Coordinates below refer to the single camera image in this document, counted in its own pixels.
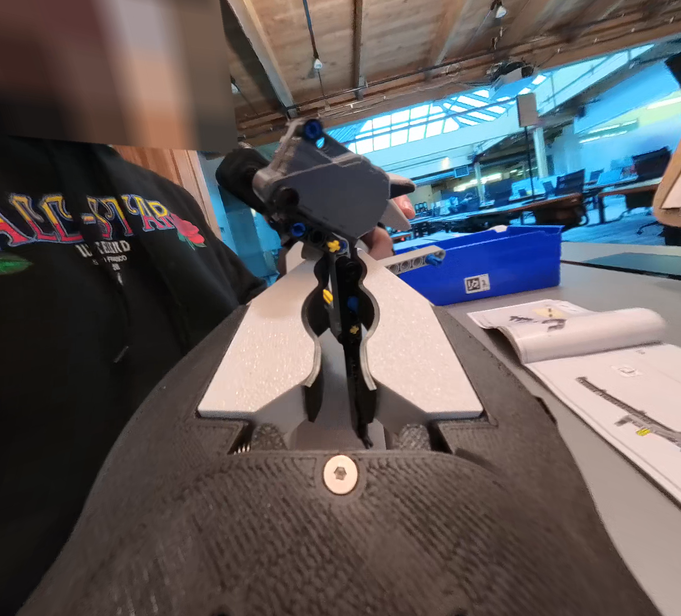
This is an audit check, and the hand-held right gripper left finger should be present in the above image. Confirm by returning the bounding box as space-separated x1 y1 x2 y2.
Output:
197 246 324 448

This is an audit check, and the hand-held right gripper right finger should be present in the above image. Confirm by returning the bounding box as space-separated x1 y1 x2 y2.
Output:
361 249 486 442

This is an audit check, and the grey and black brick model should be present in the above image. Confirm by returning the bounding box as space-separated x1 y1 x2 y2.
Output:
253 118 447 451

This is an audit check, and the grey desk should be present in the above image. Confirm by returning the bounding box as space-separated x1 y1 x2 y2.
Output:
426 241 681 616

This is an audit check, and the person's left hand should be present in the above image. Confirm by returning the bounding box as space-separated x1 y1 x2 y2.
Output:
366 192 418 262

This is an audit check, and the blue bin with square tag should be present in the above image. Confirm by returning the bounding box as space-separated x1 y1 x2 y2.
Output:
395 225 564 307

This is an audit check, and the long wooden table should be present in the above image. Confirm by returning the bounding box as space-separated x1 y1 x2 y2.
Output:
476 192 585 228

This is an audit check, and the black office chair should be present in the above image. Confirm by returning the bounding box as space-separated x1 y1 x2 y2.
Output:
553 168 587 198
632 146 672 182

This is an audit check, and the person's black printed sweatshirt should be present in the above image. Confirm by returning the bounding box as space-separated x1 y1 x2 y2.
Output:
0 135 267 616

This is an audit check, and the white instruction booklet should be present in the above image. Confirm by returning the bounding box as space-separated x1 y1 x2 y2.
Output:
467 299 681 504

